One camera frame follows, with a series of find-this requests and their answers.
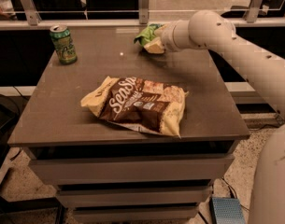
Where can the metal railing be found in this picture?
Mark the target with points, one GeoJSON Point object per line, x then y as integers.
{"type": "Point", "coordinates": [36, 13]}

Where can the grey drawer cabinet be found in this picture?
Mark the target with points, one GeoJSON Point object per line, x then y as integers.
{"type": "Point", "coordinates": [104, 172]}

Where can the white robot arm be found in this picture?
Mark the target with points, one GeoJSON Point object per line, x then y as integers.
{"type": "Point", "coordinates": [265, 72]}

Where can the green rice chip bag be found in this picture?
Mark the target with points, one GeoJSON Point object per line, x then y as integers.
{"type": "Point", "coordinates": [147, 34]}

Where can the blue grey floor box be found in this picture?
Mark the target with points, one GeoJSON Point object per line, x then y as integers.
{"type": "Point", "coordinates": [226, 211]}

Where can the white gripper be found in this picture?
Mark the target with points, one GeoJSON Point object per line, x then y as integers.
{"type": "Point", "coordinates": [167, 36]}

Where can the green soda can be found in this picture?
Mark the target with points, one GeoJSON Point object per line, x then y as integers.
{"type": "Point", "coordinates": [63, 43]}

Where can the brown SeaSalt chip bag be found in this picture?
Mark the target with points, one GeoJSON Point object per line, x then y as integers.
{"type": "Point", "coordinates": [138, 104]}

